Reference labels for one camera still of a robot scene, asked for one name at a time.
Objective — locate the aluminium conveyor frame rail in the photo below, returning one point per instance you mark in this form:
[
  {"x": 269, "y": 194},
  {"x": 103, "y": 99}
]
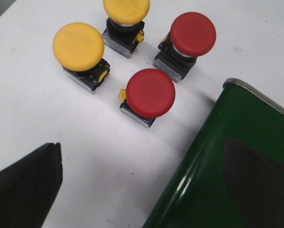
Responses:
[{"x": 255, "y": 92}]

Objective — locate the yellow mushroom push button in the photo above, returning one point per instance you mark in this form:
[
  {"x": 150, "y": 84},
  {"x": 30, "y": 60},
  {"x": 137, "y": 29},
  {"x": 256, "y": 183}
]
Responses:
[
  {"x": 125, "y": 25},
  {"x": 79, "y": 48}
]

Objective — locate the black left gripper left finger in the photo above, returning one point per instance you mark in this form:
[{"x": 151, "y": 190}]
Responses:
[{"x": 28, "y": 187}]

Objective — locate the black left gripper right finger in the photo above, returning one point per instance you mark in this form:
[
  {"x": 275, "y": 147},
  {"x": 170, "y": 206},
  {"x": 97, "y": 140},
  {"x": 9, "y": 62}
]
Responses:
[{"x": 255, "y": 182}]

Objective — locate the red mushroom push button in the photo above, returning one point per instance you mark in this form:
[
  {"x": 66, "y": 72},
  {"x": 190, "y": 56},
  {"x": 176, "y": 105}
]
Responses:
[
  {"x": 149, "y": 94},
  {"x": 191, "y": 35}
]

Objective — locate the green conveyor belt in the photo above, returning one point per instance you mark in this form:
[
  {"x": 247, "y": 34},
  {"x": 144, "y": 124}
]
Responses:
[{"x": 197, "y": 195}]

